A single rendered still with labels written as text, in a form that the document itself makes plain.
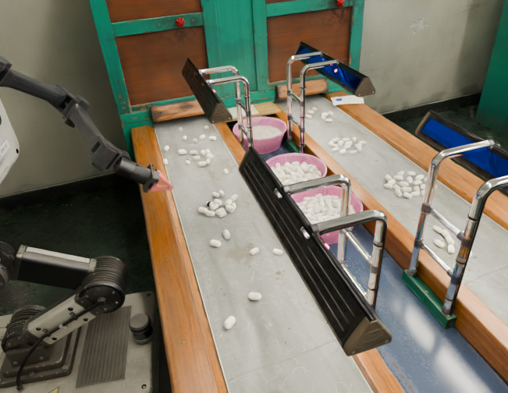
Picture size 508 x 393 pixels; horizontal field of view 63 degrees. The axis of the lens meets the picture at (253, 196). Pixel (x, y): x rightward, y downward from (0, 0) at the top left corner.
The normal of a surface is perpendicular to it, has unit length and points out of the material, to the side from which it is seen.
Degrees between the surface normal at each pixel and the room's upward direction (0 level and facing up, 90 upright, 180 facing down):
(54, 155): 90
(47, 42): 90
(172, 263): 0
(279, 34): 90
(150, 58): 90
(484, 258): 0
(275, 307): 0
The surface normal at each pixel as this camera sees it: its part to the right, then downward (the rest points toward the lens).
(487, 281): -0.07, -0.83
